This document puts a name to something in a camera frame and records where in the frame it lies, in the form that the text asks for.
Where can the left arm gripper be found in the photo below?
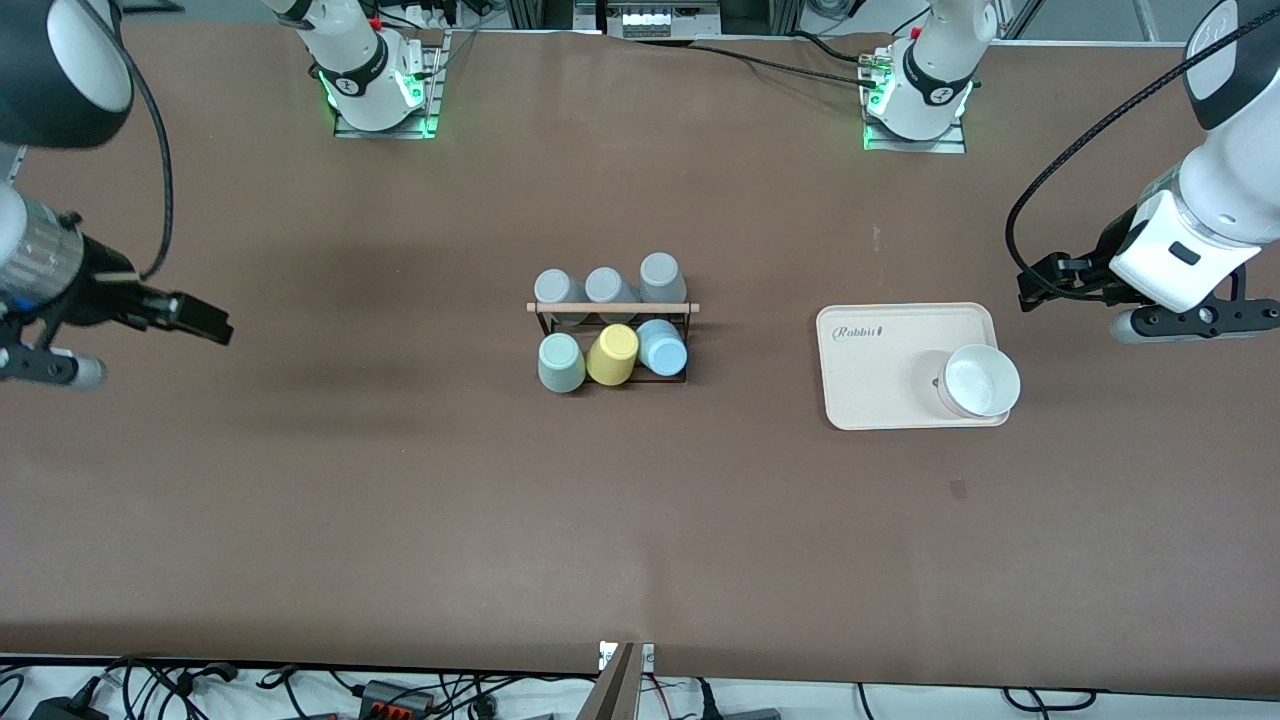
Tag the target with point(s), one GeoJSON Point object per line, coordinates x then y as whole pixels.
{"type": "Point", "coordinates": [1092, 272]}

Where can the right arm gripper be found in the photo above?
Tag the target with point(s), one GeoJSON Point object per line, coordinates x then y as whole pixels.
{"type": "Point", "coordinates": [100, 288]}

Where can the pale green cup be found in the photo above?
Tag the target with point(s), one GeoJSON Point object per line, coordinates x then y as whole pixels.
{"type": "Point", "coordinates": [561, 364]}

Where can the light blue cup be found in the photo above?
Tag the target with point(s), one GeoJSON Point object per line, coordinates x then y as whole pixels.
{"type": "Point", "coordinates": [663, 350]}

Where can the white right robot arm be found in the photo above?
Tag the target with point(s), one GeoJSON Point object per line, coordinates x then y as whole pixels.
{"type": "Point", "coordinates": [355, 60]}

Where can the white bowl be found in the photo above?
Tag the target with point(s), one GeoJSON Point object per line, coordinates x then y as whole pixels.
{"type": "Point", "coordinates": [980, 382]}

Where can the cream plastic tray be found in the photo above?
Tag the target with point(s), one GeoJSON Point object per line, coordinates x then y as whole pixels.
{"type": "Point", "coordinates": [880, 360]}

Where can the grey cup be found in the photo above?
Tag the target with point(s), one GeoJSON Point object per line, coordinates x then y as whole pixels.
{"type": "Point", "coordinates": [661, 277]}
{"type": "Point", "coordinates": [607, 287]}
{"type": "Point", "coordinates": [556, 290]}

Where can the black power adapter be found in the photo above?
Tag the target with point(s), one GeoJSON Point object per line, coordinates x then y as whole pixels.
{"type": "Point", "coordinates": [65, 708]}

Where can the yellow cup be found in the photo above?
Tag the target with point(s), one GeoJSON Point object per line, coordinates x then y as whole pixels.
{"type": "Point", "coordinates": [611, 355]}

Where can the black orange connector box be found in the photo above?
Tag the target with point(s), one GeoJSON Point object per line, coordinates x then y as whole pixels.
{"type": "Point", "coordinates": [395, 698]}

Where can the white device with slots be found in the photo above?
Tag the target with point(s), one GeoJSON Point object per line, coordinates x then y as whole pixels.
{"type": "Point", "coordinates": [660, 18]}

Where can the grey slanted beam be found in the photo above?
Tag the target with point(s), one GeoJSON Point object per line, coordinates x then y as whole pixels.
{"type": "Point", "coordinates": [612, 690]}

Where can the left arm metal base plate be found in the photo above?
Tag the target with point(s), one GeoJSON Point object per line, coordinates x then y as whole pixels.
{"type": "Point", "coordinates": [950, 145]}

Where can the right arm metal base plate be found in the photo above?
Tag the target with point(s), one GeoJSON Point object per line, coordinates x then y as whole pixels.
{"type": "Point", "coordinates": [432, 90]}

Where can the small metal bracket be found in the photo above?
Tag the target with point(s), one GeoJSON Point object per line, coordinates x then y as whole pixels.
{"type": "Point", "coordinates": [647, 657]}

